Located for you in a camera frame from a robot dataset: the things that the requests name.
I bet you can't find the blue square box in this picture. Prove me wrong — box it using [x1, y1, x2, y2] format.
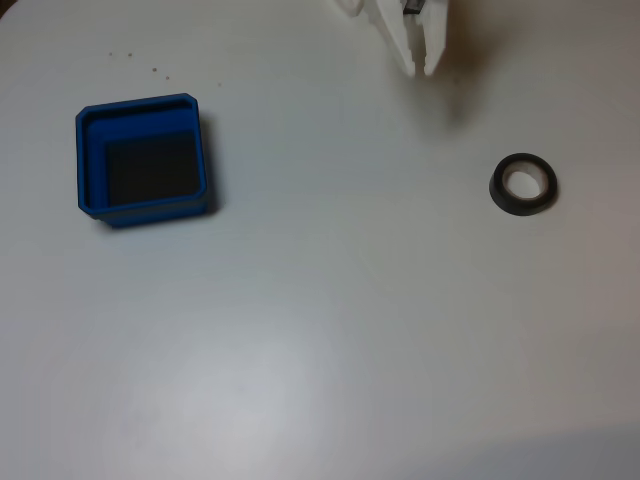
[74, 92, 210, 230]

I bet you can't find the black tape roll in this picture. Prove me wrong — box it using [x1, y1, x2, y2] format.
[488, 152, 560, 217]

